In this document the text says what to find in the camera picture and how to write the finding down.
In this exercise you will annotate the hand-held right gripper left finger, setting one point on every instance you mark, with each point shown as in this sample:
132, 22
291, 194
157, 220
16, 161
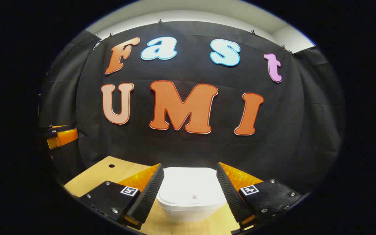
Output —
150, 192

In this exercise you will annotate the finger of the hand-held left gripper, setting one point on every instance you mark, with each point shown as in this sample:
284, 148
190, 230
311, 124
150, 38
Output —
57, 127
65, 137

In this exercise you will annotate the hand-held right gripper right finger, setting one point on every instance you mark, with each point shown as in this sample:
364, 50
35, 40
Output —
228, 192

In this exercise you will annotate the white desktop garbage bin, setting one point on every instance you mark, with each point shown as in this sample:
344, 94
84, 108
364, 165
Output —
191, 182

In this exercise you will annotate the light wooden desktop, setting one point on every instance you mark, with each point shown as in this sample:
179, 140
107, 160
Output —
103, 173

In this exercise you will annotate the black backdrop cloth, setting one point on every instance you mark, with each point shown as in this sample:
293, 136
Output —
142, 147

